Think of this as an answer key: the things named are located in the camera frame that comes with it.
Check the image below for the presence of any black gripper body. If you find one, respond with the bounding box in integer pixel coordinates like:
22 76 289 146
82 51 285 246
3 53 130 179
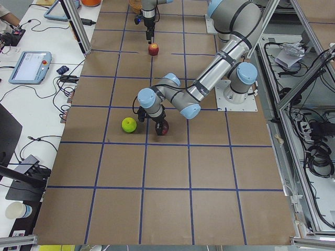
145 104 166 128
143 16 155 31

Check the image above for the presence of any dark red apple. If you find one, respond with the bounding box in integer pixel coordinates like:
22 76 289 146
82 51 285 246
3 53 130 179
162 120 169 135

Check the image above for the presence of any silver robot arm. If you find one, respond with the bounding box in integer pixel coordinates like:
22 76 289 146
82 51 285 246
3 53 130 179
136 1 263 135
141 0 173 44

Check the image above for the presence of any woven wicker basket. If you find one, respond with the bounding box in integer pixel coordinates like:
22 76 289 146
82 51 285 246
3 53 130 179
129 0 142 14

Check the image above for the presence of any green apple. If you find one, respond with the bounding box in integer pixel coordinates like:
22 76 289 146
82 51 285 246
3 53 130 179
121 117 137 133

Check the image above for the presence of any black power adapter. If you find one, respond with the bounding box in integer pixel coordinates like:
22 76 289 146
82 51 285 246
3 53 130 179
81 18 96 26

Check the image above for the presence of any orange bucket with grey lid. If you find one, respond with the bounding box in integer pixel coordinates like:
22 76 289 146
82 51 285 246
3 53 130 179
81 0 101 7

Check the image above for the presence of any dark blue small pouch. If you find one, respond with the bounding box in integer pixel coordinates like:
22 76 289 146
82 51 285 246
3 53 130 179
57 65 69 75

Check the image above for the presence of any blue teach pendant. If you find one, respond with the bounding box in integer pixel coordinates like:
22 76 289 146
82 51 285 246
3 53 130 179
44 1 80 21
8 51 52 85

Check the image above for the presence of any black laptop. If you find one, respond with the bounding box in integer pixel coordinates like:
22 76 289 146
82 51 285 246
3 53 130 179
0 105 22 167

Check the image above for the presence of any white paper cup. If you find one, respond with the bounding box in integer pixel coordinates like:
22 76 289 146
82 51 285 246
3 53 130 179
5 201 33 220

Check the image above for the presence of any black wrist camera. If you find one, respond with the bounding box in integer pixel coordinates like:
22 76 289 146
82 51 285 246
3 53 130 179
137 106 147 122

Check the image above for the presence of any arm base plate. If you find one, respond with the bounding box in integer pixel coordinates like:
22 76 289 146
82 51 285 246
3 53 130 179
205 15 223 35
214 80 258 112

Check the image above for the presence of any aluminium frame post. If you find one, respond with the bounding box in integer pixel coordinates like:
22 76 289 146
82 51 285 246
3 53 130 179
60 0 92 55

